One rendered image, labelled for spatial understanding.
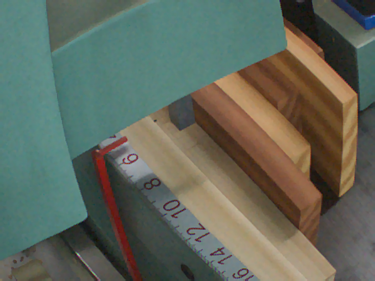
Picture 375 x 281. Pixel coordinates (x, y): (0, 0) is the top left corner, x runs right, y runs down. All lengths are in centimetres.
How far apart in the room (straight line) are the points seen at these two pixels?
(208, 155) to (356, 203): 10
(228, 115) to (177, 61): 8
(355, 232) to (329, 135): 6
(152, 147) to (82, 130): 8
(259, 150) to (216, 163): 3
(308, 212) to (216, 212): 5
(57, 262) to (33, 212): 27
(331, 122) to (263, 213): 6
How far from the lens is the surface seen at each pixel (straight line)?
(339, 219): 51
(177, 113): 49
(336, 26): 55
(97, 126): 42
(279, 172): 46
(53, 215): 38
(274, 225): 46
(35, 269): 58
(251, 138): 48
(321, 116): 50
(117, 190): 50
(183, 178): 48
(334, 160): 51
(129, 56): 40
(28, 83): 33
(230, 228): 45
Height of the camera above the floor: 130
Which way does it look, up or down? 45 degrees down
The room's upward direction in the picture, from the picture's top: 9 degrees counter-clockwise
